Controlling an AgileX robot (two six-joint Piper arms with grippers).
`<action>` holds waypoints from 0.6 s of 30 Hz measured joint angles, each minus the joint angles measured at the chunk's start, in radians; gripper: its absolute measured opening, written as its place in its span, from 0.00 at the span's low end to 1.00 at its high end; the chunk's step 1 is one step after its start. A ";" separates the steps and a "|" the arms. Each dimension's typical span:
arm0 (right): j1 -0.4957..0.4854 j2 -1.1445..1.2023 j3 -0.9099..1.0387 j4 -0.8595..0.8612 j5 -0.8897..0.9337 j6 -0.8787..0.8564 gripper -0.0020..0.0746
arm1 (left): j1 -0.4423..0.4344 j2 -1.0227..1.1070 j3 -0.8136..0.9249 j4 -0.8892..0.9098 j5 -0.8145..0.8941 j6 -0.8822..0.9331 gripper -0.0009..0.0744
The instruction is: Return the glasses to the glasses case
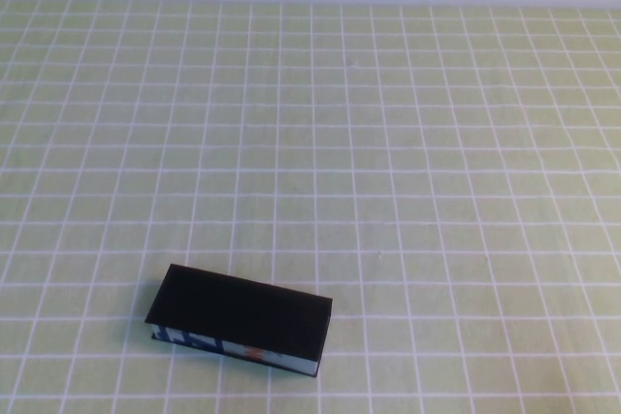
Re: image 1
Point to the black printed glasses case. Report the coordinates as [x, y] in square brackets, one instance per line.
[242, 307]

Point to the green checked tablecloth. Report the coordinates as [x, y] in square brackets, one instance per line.
[339, 118]

